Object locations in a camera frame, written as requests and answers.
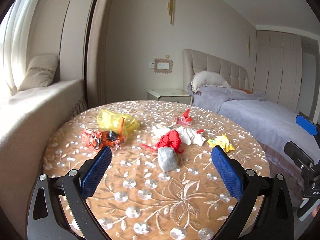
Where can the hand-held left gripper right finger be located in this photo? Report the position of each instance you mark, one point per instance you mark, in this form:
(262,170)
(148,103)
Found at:
(226,172)

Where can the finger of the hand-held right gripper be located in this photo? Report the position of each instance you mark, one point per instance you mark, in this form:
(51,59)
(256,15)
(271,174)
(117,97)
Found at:
(297,153)
(306,124)

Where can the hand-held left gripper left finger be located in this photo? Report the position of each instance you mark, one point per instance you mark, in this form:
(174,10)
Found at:
(97,170)

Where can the yellow snack wrapper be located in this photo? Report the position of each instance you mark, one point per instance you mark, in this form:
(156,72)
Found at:
(221,142)

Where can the clear red printed wrapper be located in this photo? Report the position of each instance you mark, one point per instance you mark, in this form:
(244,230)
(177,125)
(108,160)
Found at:
(90,138)

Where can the black orange snack wrapper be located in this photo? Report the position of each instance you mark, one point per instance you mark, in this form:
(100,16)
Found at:
(112,137)

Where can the yellow plastic bag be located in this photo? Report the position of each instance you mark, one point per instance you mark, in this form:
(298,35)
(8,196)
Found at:
(107,120)

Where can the white tissue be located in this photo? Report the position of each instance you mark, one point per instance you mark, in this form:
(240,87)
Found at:
(191,135)

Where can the red plastic strip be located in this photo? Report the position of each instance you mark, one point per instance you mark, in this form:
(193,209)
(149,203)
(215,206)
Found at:
(148,147)

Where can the grey pouch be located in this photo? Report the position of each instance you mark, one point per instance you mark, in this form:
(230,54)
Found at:
(167,158)

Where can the red knitted cloth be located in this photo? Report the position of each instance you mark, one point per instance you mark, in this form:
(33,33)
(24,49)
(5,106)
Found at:
(170,140)

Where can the red candy wrapper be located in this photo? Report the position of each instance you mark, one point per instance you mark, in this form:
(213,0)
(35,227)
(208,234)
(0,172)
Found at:
(185,118)

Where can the white paper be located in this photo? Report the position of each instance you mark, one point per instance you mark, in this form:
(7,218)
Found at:
(158,131)

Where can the pink bed skirt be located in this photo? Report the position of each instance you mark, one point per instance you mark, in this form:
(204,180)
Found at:
(280,165)

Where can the bed with lavender bedding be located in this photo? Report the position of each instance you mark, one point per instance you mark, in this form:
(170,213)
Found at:
(252,115)

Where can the beige wardrobe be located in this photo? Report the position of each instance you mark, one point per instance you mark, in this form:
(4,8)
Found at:
(277,67)

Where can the round embroidered table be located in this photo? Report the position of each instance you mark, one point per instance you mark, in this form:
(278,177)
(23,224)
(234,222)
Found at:
(155,205)

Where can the orange cloth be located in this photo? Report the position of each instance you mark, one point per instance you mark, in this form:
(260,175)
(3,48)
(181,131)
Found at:
(247,91)

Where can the white frilled pillow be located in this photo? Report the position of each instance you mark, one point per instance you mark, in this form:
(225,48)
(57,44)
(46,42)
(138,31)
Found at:
(210,80)

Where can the white nightstand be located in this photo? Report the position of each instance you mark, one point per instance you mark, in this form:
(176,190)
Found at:
(167,95)

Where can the beige tufted headboard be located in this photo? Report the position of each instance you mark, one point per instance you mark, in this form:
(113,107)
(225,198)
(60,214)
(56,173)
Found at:
(215,66)

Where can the beige cushion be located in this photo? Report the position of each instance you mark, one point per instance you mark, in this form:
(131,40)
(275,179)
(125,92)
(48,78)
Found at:
(40,72)

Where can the white curtain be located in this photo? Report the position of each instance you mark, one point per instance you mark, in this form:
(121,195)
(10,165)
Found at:
(17,42)

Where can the small gold wall lamp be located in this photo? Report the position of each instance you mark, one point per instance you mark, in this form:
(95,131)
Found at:
(249,45)

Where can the white wall socket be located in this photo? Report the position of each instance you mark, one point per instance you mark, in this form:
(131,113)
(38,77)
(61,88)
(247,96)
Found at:
(152,64)

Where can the framed wall switch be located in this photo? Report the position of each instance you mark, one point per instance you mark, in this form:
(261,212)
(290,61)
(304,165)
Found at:
(163,66)

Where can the large gold wall lamp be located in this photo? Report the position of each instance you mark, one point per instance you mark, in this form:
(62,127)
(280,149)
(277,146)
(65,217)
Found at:
(171,6)

